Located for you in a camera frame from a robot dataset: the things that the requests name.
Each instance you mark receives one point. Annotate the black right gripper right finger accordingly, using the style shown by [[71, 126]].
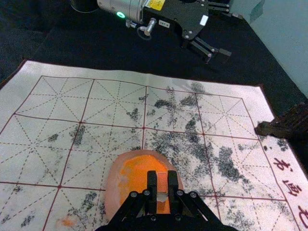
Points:
[[173, 192]]

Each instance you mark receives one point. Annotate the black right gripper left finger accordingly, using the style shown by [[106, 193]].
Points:
[[151, 192]]

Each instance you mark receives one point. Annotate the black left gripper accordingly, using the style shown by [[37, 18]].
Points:
[[178, 12]]

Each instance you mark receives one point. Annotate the round orange sponge pad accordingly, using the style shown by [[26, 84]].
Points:
[[134, 173]]

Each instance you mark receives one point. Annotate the white red-grid calligraphy cloth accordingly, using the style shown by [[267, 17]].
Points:
[[108, 108]]

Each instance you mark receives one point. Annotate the dark brown wooden block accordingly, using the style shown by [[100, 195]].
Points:
[[281, 125]]

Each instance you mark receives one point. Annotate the black table cloth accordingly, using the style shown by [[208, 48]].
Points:
[[96, 48]]

